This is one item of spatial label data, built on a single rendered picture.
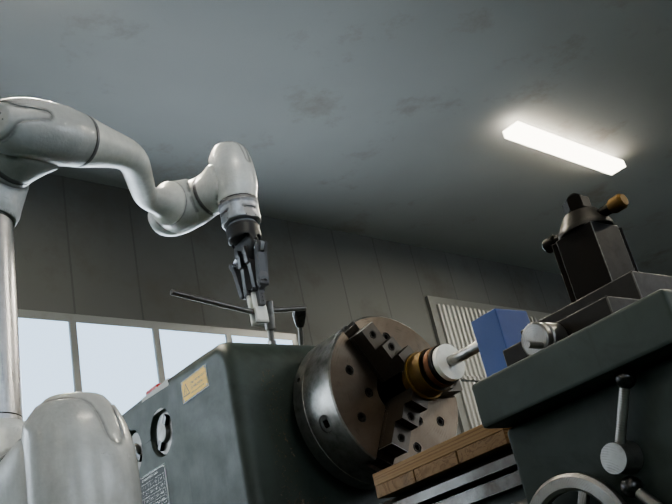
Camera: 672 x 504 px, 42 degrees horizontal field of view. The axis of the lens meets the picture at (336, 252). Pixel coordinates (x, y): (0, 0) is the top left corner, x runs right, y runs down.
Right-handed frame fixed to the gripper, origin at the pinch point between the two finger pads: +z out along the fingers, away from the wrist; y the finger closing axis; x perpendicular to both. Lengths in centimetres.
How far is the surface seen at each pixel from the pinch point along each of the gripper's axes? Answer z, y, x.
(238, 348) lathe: 12.1, 7.0, -11.0
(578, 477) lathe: 58, 81, -18
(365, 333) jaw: 16.9, 27.3, 4.1
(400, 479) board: 47, 39, -6
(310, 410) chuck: 27.9, 16.0, -3.6
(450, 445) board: 45, 51, -6
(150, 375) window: -85, -263, 108
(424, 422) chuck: 33.1, 23.3, 17.2
